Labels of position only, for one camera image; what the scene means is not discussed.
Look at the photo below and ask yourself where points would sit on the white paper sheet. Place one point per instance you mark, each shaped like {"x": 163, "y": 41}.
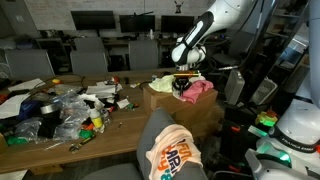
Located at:
{"x": 26, "y": 85}
{"x": 11, "y": 106}

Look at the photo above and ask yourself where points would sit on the wide black computer monitor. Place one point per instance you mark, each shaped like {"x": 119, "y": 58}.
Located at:
{"x": 93, "y": 20}

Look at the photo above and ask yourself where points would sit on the small green item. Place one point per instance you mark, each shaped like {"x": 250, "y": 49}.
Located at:
{"x": 86, "y": 134}

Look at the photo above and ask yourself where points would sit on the peach printed t-shirt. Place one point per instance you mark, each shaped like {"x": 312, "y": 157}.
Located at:
{"x": 166, "y": 146}

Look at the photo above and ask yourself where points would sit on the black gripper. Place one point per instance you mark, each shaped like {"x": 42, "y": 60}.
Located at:
{"x": 182, "y": 81}

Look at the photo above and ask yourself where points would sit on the small red item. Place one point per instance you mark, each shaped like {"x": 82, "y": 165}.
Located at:
{"x": 111, "y": 109}

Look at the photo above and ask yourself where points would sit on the grey office chair holding clothes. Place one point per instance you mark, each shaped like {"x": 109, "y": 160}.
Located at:
{"x": 153, "y": 126}

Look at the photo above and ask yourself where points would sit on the large cardboard box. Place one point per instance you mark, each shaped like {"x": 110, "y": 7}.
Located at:
{"x": 196, "y": 110}

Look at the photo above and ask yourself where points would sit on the small orange item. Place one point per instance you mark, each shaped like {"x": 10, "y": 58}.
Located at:
{"x": 88, "y": 126}

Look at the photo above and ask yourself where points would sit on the light green cloth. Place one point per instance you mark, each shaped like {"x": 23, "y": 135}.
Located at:
{"x": 161, "y": 83}

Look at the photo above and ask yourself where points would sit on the yellow black adjustable wrench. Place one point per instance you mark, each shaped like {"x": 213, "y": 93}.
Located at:
{"x": 81, "y": 143}

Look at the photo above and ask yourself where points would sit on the white bottle yellow label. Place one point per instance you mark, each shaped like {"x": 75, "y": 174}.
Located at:
{"x": 96, "y": 121}

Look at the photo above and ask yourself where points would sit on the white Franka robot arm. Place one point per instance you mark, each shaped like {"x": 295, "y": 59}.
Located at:
{"x": 195, "y": 33}

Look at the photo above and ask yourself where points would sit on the small metal screw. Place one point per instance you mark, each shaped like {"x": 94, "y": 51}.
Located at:
{"x": 119, "y": 125}

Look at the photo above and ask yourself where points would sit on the green plastic item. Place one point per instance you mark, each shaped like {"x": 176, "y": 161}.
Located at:
{"x": 16, "y": 140}

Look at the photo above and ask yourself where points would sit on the green red small toy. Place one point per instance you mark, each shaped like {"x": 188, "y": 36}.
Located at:
{"x": 132, "y": 106}

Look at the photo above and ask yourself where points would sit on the pile of cluttered items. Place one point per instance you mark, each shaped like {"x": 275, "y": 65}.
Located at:
{"x": 71, "y": 113}

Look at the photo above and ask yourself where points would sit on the crumpled white paper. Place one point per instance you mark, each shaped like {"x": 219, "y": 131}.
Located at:
{"x": 91, "y": 100}

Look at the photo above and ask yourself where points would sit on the small white card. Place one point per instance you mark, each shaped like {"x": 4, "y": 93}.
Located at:
{"x": 122, "y": 103}

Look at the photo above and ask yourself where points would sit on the white mesh basket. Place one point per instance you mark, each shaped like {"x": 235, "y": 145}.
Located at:
{"x": 263, "y": 90}

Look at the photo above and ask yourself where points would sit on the black item in bag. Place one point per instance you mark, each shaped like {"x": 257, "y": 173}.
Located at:
{"x": 48, "y": 125}

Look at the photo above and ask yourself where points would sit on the pink cloth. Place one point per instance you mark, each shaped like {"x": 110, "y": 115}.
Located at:
{"x": 196, "y": 90}

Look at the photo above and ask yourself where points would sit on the orange ball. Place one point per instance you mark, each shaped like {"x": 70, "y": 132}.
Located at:
{"x": 115, "y": 79}

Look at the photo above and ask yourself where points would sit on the blue bag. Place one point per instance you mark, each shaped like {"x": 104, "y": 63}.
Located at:
{"x": 29, "y": 109}

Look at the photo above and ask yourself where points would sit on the silver tape roll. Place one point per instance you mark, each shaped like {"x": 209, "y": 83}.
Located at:
{"x": 50, "y": 109}

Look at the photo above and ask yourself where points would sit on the white tower heater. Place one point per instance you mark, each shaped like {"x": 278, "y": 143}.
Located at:
{"x": 234, "y": 86}

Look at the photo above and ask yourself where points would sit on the robot logo poster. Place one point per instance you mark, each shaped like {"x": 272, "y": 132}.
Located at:
{"x": 178, "y": 6}

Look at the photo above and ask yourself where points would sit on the stack of white papers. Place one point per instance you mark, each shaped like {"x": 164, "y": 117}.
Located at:
{"x": 100, "y": 89}

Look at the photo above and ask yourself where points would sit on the green orange toy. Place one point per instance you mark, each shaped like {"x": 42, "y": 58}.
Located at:
{"x": 266, "y": 118}

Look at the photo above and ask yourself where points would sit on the whiteboard with writing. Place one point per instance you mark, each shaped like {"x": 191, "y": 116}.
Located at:
{"x": 83, "y": 5}

